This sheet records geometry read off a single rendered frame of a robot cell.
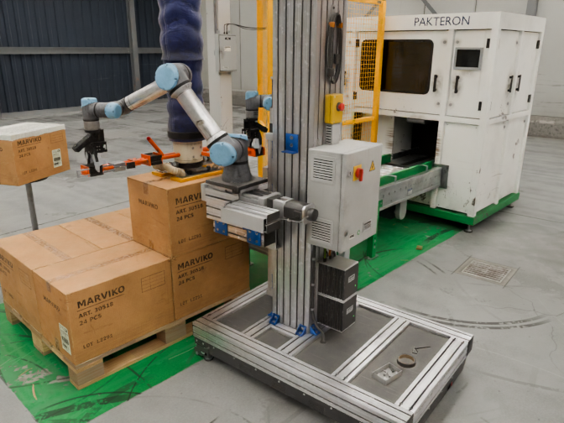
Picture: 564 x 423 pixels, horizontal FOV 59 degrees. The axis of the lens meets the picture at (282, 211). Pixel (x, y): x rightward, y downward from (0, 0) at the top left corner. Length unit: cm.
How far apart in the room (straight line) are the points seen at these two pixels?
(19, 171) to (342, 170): 287
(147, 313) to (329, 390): 112
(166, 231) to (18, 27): 1150
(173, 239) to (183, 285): 31
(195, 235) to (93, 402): 100
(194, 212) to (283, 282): 65
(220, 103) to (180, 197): 174
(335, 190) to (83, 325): 141
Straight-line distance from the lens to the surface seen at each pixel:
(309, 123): 233
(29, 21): 1411
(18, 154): 438
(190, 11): 286
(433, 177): 486
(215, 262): 307
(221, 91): 436
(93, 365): 285
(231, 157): 228
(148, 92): 258
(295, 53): 235
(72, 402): 281
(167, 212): 276
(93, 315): 272
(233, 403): 263
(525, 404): 290
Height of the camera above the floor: 167
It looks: 18 degrees down
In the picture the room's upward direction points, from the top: straight up
